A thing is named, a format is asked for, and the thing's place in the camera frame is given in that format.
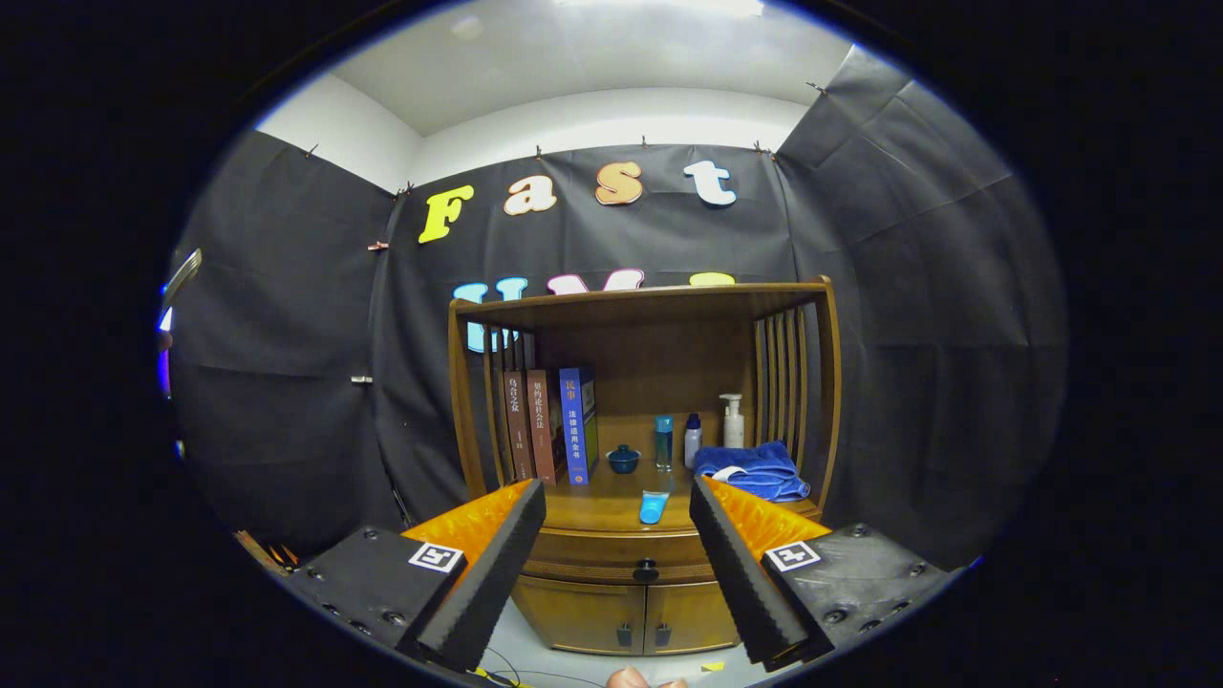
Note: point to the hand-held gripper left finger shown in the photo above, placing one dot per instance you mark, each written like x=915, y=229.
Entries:
x=487, y=578

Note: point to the wooden countertop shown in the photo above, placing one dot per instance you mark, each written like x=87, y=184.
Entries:
x=602, y=502

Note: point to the blue lidded teacup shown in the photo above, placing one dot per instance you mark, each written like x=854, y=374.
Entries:
x=624, y=462

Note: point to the black backdrop cloth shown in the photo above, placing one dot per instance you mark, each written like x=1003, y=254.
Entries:
x=860, y=287

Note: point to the white pump bottle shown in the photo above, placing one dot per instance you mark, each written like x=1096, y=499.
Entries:
x=733, y=430

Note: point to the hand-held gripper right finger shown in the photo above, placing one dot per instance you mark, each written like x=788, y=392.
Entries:
x=745, y=578

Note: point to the wooden cabinet door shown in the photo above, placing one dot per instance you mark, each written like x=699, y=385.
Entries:
x=693, y=619
x=573, y=616

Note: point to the white bottle with blue cap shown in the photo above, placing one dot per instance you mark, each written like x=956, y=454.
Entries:
x=693, y=447

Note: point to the wooden cabinet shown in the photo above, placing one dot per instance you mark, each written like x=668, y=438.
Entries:
x=659, y=354

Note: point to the wooden drawer with black knob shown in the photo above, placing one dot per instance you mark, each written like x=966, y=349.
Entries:
x=592, y=554

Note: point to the teal glass bottle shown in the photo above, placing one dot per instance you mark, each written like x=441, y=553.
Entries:
x=663, y=444

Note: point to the blue and white tube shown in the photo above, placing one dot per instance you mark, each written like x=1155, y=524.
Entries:
x=654, y=508

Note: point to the blue book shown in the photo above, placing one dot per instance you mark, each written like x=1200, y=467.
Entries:
x=573, y=430

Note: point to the blue folded towel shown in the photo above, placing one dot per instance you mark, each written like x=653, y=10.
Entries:
x=760, y=473

